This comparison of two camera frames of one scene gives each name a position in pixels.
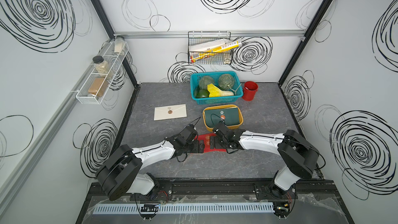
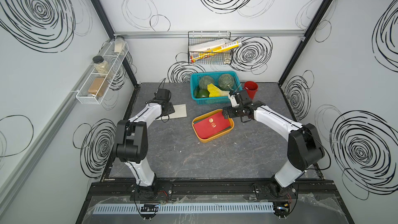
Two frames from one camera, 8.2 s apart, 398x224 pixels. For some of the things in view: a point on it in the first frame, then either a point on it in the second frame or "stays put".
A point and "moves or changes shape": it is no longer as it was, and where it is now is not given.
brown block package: x=95 y=85 stays put
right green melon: x=226 y=82 stays put
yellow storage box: x=240 y=116 moves or changes shape
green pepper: x=201 y=93 stays put
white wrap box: x=204 y=46 stays put
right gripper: x=211 y=142 → x=229 y=114
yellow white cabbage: x=215 y=92 stays put
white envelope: x=170 y=112 stays put
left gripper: x=196 y=149 → x=170 y=108
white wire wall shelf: x=97 y=83 stays put
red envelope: x=205 y=137 → x=211 y=125
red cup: x=250 y=88 stays put
